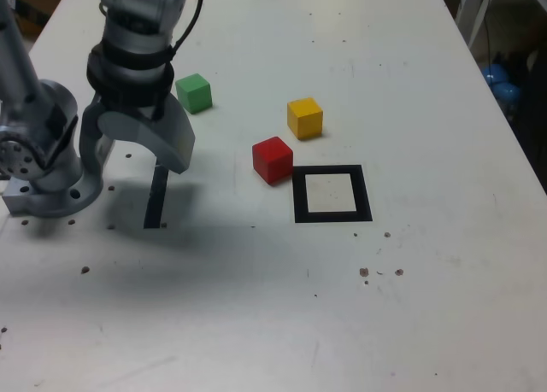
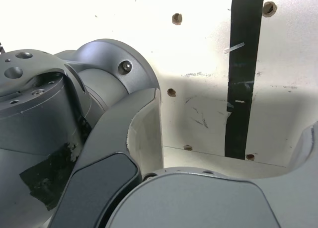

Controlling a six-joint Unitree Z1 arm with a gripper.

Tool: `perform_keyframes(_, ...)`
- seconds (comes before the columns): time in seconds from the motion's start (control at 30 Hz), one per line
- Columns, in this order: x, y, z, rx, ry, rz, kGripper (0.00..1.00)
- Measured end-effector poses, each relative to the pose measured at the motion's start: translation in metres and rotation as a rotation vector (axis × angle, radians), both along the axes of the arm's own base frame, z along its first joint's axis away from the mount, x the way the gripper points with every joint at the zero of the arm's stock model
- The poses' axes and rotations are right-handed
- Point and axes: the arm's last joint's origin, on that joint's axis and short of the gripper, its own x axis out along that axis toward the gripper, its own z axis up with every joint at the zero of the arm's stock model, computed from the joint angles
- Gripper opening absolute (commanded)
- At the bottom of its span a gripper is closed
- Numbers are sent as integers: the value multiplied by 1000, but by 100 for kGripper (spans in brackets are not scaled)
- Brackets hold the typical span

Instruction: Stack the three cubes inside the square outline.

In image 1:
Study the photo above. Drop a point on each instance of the black tape square outline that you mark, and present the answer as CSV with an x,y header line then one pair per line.
x,y
329,217

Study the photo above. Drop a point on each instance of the green cube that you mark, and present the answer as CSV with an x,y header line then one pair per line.
x,y
194,95

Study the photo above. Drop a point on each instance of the black tape strip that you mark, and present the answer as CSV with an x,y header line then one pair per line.
x,y
154,208

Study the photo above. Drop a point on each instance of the white metal frame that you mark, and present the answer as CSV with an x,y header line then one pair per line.
x,y
470,7

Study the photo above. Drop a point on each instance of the red cube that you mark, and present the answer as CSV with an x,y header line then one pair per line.
x,y
271,159

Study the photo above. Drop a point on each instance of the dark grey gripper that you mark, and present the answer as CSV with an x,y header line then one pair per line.
x,y
128,103

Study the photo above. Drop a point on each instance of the blue round object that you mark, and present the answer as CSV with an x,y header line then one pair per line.
x,y
502,89

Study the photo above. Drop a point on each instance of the yellow cube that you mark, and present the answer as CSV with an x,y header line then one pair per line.
x,y
304,118

